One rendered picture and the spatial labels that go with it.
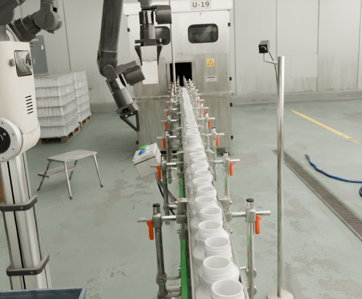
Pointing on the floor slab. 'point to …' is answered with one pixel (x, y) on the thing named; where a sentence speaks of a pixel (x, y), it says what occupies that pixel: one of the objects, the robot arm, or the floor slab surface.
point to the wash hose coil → (360, 187)
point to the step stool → (67, 166)
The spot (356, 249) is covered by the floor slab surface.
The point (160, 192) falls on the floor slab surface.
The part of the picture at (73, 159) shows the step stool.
